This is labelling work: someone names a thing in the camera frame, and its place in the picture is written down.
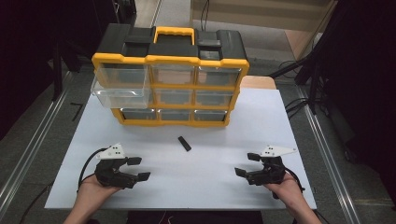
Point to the person's left hand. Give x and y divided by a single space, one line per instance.
90 190

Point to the large clear plastic drawer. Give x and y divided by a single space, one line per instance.
121 93

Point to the beige wooden cabinet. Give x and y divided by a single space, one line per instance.
255 14

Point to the person's dark clothing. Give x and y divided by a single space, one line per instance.
193 217

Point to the small black rectangular stick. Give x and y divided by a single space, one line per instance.
184 143

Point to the black metal stand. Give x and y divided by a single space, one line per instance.
313 74

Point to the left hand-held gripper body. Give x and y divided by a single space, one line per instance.
112 175

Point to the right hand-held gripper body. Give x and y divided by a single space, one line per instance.
272 172

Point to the aluminium floor rail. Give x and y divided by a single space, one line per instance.
34 137
327 155

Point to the person's right hand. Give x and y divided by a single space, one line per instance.
289 190

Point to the yellow black organizer cabinet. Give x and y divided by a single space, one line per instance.
174 49

